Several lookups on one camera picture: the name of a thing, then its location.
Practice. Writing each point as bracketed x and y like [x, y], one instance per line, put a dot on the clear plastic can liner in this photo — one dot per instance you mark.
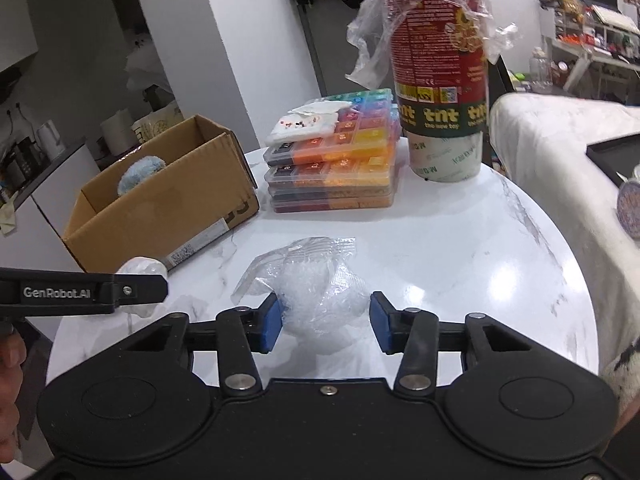
[370, 35]

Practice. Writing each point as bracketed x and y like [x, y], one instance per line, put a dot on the white cabinet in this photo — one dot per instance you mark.
[50, 195]

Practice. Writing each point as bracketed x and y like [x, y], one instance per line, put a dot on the tall red cylindrical can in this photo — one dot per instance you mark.
[440, 85]

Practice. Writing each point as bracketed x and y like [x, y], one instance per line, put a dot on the white crumpled pouch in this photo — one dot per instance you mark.
[322, 107]

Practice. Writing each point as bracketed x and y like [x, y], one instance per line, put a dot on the person's left hand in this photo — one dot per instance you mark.
[9, 390]

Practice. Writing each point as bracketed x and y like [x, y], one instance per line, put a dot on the white blanket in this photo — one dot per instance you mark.
[550, 160]

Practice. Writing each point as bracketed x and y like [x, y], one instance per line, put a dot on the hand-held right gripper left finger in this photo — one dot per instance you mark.
[270, 328]

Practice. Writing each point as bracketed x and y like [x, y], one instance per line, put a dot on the white kettle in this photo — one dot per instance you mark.
[50, 140]

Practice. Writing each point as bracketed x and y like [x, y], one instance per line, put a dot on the grey blue fluffy ball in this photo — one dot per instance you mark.
[140, 172]

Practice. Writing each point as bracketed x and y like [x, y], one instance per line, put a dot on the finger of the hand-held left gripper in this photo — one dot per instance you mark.
[90, 290]

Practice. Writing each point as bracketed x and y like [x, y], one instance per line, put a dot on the rainbow bead organizer box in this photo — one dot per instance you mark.
[340, 206]
[360, 132]
[345, 194]
[350, 175]

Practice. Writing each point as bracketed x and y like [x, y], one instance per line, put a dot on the black white patterned cloth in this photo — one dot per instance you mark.
[622, 367]

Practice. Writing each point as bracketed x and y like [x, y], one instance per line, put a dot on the brown cardboard box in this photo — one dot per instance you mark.
[150, 225]

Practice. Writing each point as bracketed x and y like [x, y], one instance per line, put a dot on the round floral tin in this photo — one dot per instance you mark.
[631, 210]

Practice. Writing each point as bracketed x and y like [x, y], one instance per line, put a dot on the dark countertop appliance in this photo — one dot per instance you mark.
[17, 165]

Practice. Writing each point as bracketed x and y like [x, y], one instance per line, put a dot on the black tray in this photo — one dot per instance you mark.
[615, 160]

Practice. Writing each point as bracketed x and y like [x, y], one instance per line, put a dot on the clear plastic bag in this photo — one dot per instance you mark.
[310, 280]

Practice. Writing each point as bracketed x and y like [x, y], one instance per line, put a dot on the grey door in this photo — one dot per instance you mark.
[330, 50]

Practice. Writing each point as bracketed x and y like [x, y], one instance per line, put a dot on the white soft lump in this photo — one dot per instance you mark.
[145, 266]

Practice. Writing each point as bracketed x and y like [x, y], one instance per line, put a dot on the white desk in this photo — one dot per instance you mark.
[600, 60]

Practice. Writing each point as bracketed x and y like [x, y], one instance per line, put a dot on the clear plastic bottle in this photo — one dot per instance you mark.
[540, 67]

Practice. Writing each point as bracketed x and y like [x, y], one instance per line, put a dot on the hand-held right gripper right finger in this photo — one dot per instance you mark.
[382, 328]

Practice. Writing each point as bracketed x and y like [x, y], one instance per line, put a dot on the cream cylinder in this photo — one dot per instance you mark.
[117, 132]

